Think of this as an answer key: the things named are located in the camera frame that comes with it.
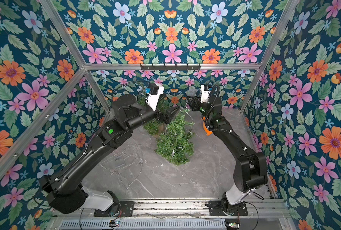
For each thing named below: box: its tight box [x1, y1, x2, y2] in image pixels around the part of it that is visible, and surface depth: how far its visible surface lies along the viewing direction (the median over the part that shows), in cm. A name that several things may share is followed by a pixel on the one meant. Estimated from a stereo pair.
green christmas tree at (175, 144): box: [156, 108, 195, 166], surface depth 69 cm
